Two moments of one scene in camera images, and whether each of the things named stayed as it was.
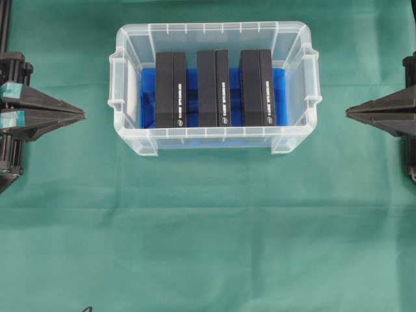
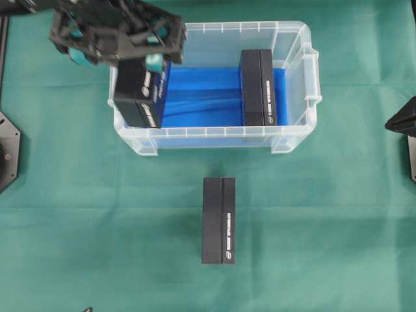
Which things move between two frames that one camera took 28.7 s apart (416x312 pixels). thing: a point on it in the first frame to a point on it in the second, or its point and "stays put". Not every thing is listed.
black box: (257, 89) stays put
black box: (213, 88) to (218, 222)
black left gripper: (16, 125) to (103, 30)
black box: (171, 89) to (138, 92)
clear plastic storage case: (208, 86) stays put
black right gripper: (394, 113) to (404, 121)
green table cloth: (98, 222) stays put
